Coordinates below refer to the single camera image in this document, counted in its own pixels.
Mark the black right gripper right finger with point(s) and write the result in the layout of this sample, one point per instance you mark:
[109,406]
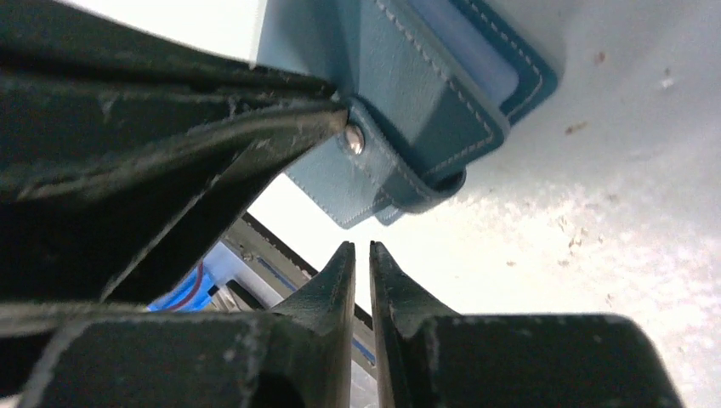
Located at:
[431,356]

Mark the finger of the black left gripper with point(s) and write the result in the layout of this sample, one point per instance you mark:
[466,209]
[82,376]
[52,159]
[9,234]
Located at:
[58,58]
[134,233]

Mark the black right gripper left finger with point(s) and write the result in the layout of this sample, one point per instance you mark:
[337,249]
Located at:
[296,354]

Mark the blue leather card holder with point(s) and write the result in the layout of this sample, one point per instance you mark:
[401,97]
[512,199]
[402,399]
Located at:
[430,87]

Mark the blue plastic bin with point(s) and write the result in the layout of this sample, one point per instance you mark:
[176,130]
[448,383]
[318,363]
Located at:
[196,290]

